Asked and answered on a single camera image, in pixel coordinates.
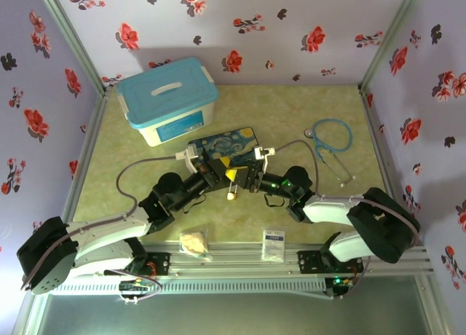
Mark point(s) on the starry night print tin box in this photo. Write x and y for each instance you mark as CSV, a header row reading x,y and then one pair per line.
x,y
229,142

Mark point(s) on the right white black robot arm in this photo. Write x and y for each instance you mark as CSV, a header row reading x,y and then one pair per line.
x,y
327,212

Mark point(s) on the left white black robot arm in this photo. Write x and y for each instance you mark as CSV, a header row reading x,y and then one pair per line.
x,y
109,230

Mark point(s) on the crumpled beige packet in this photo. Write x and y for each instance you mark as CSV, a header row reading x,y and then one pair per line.
x,y
193,242

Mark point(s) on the white sealed packet blue label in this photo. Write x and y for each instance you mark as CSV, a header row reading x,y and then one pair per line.
x,y
273,244

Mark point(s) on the blue stethoscope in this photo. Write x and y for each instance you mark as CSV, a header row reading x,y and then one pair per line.
x,y
349,131

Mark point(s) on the blue lidded plastic storage box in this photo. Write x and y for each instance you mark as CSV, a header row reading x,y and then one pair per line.
x,y
164,94

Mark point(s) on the left base circuit board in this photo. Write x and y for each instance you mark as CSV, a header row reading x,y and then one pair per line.
x,y
134,286

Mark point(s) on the base circuit board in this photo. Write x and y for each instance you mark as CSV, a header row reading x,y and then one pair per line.
x,y
134,286
340,282

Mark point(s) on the right base circuit board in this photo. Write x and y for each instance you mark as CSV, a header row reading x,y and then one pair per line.
x,y
340,282

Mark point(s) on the aluminium front rail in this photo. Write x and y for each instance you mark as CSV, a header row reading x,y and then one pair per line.
x,y
233,256

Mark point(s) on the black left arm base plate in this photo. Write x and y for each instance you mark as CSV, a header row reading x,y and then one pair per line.
x,y
160,265

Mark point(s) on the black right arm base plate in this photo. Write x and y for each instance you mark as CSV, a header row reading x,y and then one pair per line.
x,y
311,262

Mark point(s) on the aluminium frame post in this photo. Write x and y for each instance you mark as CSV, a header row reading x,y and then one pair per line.
x,y
69,38
391,36

